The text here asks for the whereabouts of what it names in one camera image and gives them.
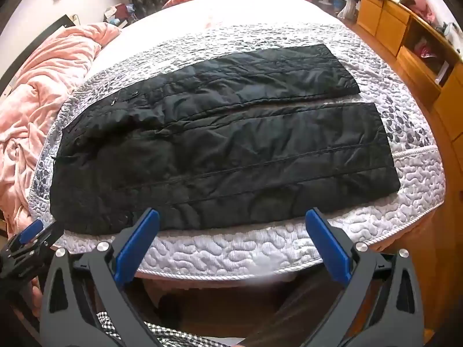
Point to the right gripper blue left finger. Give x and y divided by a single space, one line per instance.
132 244

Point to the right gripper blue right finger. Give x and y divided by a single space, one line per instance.
333 245

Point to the orange wooden cabinet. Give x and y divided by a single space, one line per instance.
425 55

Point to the black quilted pants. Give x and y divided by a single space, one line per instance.
241 139

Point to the grey white quilted bedspread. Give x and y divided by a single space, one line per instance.
241 253

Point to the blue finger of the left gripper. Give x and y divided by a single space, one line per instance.
31 231

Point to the pink fleece blanket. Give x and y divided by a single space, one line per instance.
43 83

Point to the cluttered nightstand items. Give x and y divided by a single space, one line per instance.
120 15

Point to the black bed headboard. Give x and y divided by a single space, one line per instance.
7 77

